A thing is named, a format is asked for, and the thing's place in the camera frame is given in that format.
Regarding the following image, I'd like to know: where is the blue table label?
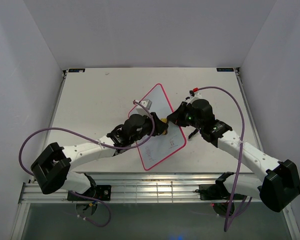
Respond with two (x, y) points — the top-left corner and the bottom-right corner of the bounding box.
(68, 68), (86, 73)
(216, 67), (234, 72)

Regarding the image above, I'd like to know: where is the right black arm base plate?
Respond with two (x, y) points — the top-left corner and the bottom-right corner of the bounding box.
(194, 184), (231, 201)

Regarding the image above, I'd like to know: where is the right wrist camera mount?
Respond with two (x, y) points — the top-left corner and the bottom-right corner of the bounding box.
(186, 87), (203, 103)

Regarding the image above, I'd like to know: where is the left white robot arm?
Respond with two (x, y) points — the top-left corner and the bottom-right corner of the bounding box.
(30, 112), (169, 200)

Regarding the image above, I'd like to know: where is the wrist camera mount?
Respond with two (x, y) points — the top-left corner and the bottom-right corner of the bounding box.
(133, 99), (152, 115)
(186, 87), (203, 103)

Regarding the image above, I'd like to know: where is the left blue table label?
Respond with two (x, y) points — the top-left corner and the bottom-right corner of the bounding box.
(68, 68), (86, 73)

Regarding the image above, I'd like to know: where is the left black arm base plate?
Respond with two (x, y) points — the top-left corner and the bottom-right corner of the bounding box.
(66, 185), (112, 202)

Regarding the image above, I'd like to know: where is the aluminium table edge rail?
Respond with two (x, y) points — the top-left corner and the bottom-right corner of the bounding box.
(19, 172), (266, 205)

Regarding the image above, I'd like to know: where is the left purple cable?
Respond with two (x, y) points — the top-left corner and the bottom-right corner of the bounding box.
(18, 99), (155, 228)

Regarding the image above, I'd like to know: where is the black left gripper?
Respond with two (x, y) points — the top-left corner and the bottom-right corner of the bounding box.
(131, 113), (169, 144)

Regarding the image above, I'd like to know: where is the right blue table label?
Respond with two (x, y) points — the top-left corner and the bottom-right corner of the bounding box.
(216, 67), (234, 72)

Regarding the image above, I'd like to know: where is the pink framed whiteboard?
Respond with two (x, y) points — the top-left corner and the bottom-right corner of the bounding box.
(137, 83), (187, 171)

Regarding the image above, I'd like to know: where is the purple cable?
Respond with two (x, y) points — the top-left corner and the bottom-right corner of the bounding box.
(194, 86), (253, 232)
(18, 99), (155, 228)

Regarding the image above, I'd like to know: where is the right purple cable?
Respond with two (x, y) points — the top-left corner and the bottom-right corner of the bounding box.
(194, 86), (253, 232)

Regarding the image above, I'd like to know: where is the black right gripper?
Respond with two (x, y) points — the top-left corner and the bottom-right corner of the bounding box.
(165, 101), (203, 131)

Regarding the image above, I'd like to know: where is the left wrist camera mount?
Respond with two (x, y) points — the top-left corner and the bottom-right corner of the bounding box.
(133, 99), (152, 115)

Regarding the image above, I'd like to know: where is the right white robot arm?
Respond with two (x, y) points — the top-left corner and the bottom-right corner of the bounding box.
(167, 99), (300, 213)

